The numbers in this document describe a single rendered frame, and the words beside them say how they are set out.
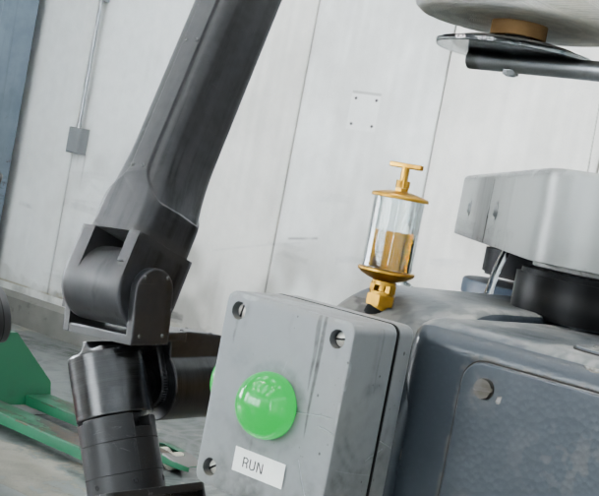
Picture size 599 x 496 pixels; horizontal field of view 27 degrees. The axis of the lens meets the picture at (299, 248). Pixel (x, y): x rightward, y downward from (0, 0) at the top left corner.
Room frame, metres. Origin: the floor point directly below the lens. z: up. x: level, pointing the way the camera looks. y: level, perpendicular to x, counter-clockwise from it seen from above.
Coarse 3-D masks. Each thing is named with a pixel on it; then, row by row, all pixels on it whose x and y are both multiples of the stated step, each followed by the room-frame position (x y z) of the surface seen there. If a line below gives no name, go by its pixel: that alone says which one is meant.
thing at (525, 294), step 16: (528, 272) 0.66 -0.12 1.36; (544, 272) 0.65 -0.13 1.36; (512, 288) 0.68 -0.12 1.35; (528, 288) 0.65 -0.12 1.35; (544, 288) 0.64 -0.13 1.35; (560, 288) 0.63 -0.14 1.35; (576, 288) 0.63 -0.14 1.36; (592, 288) 0.63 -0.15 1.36; (512, 304) 0.67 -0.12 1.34; (528, 304) 0.65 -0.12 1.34; (544, 304) 0.64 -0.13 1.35; (560, 304) 0.63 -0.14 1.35; (576, 304) 0.63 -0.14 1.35; (592, 304) 0.63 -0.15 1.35; (544, 320) 0.64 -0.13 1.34; (560, 320) 0.64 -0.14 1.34; (576, 320) 0.63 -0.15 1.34; (592, 320) 0.63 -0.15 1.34
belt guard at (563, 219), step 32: (480, 192) 0.93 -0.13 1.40; (512, 192) 0.77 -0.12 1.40; (544, 192) 0.66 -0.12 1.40; (576, 192) 0.64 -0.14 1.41; (480, 224) 0.90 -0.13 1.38; (512, 224) 0.74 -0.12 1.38; (544, 224) 0.66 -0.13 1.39; (576, 224) 0.64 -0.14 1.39; (544, 256) 0.65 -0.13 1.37; (576, 256) 0.64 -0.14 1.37
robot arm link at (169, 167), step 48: (240, 0) 0.95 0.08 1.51; (192, 48) 0.94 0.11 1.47; (240, 48) 0.95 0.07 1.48; (192, 96) 0.92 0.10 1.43; (240, 96) 0.96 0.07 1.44; (144, 144) 0.92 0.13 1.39; (192, 144) 0.92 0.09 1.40; (144, 192) 0.90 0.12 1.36; (192, 192) 0.92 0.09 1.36; (96, 240) 0.91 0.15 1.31; (144, 240) 0.88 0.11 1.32; (192, 240) 0.92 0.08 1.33; (96, 288) 0.88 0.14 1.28
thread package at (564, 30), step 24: (432, 0) 0.91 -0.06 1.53; (456, 0) 0.88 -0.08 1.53; (480, 0) 0.87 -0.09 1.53; (504, 0) 0.86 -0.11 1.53; (528, 0) 0.86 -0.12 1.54; (552, 0) 0.86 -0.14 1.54; (576, 0) 0.86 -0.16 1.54; (456, 24) 0.99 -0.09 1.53; (480, 24) 0.97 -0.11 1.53; (504, 24) 0.92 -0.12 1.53; (528, 24) 0.92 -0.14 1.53; (552, 24) 0.91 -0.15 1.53; (576, 24) 0.88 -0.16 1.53
